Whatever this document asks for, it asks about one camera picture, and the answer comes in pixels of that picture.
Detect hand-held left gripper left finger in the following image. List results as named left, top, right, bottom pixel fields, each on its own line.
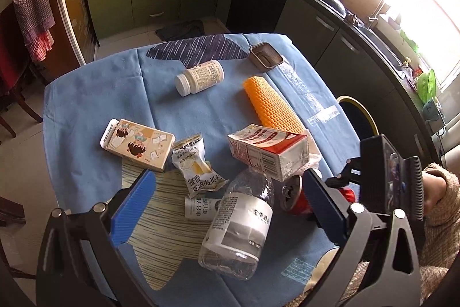
left=36, top=168, right=159, bottom=307

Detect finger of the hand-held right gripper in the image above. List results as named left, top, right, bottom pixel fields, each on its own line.
left=325, top=157, right=363, bottom=193

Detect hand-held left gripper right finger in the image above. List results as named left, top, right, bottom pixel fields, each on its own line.
left=302, top=168, right=423, bottom=307

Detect red drink can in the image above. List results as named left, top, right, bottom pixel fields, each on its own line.
left=280, top=175, right=357, bottom=219

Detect yellow rimmed trash bin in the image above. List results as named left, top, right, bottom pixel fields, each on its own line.
left=336, top=96, right=378, bottom=149

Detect illustrated cardboard box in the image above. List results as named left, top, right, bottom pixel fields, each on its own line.
left=99, top=119, right=176, bottom=172

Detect white blue printed packet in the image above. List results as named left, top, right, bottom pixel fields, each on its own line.
left=184, top=197, right=223, bottom=221

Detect red white carton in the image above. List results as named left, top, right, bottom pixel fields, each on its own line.
left=227, top=125, right=310, bottom=182

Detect white snack packet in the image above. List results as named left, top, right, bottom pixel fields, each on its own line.
left=171, top=136, right=230, bottom=193

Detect clear plastic water bottle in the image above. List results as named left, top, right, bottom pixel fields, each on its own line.
left=198, top=167, right=275, bottom=281

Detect orange foam net sleeve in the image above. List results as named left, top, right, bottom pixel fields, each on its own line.
left=243, top=76, right=306, bottom=135

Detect small metal tin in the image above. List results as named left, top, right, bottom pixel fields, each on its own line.
left=249, top=42, right=284, bottom=71

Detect white pill bottle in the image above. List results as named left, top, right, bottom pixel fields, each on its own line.
left=175, top=60, right=225, bottom=97

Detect person's right forearm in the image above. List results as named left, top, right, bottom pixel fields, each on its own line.
left=420, top=162, right=460, bottom=270

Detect person's right hand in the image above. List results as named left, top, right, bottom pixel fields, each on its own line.
left=422, top=170, right=449, bottom=215

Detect person's knit sweater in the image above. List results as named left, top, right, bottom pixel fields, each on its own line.
left=284, top=253, right=460, bottom=307

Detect green colander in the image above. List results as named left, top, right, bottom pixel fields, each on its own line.
left=417, top=68, right=437, bottom=104

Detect blue printed tablecloth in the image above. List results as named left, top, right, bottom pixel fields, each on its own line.
left=43, top=34, right=363, bottom=307

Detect steel sink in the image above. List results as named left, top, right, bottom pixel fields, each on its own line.
left=356, top=19, right=407, bottom=70

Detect dark kitchen cabinets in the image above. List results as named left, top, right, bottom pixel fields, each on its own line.
left=216, top=0, right=446, bottom=178

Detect wooden chair red cushion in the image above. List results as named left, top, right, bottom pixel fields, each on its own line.
left=0, top=5, right=44, bottom=138

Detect steel faucet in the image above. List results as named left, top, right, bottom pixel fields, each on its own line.
left=367, top=0, right=387, bottom=29

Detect dark frying pan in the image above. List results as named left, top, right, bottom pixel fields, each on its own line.
left=316, top=0, right=347, bottom=16

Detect dark floor mat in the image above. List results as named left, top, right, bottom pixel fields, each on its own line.
left=155, top=19, right=205, bottom=41

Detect checkered apron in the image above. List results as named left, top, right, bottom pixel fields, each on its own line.
left=10, top=0, right=56, bottom=63

